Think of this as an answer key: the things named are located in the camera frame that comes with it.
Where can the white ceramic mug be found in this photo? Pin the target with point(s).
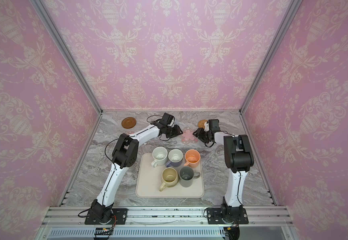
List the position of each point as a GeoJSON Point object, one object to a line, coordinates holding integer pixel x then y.
{"type": "Point", "coordinates": [160, 157]}

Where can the beige rectangular tray mat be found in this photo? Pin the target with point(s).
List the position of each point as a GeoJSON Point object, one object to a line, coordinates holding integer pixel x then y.
{"type": "Point", "coordinates": [149, 181]}

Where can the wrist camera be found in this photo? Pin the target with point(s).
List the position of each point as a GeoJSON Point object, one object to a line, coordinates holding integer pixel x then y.
{"type": "Point", "coordinates": [214, 125]}
{"type": "Point", "coordinates": [167, 119]}

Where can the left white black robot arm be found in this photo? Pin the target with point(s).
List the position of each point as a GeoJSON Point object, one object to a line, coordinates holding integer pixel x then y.
{"type": "Point", "coordinates": [124, 156]}

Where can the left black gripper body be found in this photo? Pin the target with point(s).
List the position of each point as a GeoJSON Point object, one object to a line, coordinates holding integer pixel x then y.
{"type": "Point", "coordinates": [168, 131]}

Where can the left aluminium corner post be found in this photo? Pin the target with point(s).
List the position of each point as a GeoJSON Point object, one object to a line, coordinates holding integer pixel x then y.
{"type": "Point", "coordinates": [56, 35]}

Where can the grey green ceramic mug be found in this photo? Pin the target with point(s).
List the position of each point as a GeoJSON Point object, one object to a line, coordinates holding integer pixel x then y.
{"type": "Point", "coordinates": [187, 176]}

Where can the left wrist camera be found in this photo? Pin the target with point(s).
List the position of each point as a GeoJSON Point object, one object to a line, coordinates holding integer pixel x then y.
{"type": "Point", "coordinates": [167, 119]}

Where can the right aluminium corner post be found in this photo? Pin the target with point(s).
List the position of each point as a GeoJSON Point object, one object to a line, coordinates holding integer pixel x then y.
{"type": "Point", "coordinates": [278, 37]}

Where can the aluminium corner post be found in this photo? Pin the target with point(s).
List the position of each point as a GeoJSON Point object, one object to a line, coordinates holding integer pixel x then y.
{"type": "Point", "coordinates": [278, 37]}
{"type": "Point", "coordinates": [56, 35]}

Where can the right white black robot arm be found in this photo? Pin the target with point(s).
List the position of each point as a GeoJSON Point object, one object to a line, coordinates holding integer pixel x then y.
{"type": "Point", "coordinates": [238, 159]}

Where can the brown wooden round coaster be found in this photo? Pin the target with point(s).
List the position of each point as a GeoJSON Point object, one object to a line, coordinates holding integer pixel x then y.
{"type": "Point", "coordinates": [128, 122]}

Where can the pink flower coaster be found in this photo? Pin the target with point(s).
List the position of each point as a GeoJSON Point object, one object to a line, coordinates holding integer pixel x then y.
{"type": "Point", "coordinates": [187, 137]}

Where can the orange ceramic mug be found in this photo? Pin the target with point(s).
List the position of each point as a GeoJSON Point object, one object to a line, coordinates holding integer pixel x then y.
{"type": "Point", "coordinates": [192, 158]}

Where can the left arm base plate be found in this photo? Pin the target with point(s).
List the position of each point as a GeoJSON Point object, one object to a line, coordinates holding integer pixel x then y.
{"type": "Point", "coordinates": [117, 216]}

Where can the aluminium front rail frame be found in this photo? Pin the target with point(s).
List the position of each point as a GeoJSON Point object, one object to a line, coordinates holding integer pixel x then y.
{"type": "Point", "coordinates": [168, 223]}

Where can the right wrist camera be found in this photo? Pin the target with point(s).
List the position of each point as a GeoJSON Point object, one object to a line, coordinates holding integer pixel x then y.
{"type": "Point", "coordinates": [214, 125]}

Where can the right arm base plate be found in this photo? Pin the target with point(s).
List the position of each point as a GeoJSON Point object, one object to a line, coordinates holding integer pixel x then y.
{"type": "Point", "coordinates": [229, 216]}

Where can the lavender ceramic mug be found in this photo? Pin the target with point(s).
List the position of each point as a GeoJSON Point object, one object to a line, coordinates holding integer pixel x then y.
{"type": "Point", "coordinates": [175, 158]}

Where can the yellow ceramic mug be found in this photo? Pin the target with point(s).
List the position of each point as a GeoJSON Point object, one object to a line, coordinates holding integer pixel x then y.
{"type": "Point", "coordinates": [169, 178]}

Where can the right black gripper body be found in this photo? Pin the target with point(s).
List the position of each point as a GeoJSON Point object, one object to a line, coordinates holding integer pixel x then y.
{"type": "Point", "coordinates": [202, 135]}

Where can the tan rattan round coaster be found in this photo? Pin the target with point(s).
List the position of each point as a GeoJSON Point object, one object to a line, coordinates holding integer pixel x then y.
{"type": "Point", "coordinates": [201, 123]}

